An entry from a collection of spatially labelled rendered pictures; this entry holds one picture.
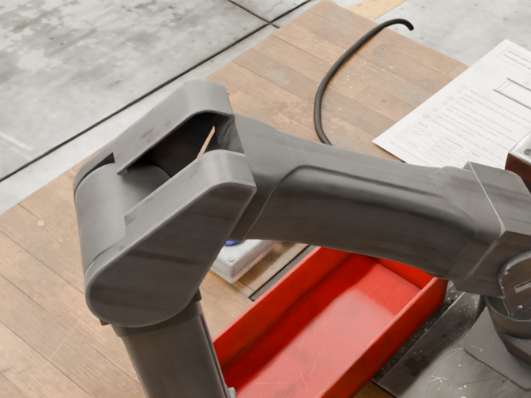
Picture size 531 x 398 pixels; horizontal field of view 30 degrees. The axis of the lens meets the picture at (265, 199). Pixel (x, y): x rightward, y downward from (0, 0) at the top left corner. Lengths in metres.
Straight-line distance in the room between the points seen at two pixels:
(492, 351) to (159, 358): 0.30
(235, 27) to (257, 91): 1.71
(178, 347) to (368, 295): 0.44
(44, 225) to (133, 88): 1.67
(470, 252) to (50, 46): 2.45
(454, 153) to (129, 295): 0.73
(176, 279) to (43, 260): 0.56
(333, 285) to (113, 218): 0.53
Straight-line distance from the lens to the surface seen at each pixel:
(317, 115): 1.26
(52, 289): 1.09
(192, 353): 0.65
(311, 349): 1.01
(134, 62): 2.89
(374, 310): 1.05
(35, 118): 2.74
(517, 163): 0.88
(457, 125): 1.28
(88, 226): 0.58
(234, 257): 1.05
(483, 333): 0.83
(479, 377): 1.02
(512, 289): 0.67
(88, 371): 1.01
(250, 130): 0.57
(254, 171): 0.54
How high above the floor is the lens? 1.71
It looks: 44 degrees down
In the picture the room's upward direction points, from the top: straight up
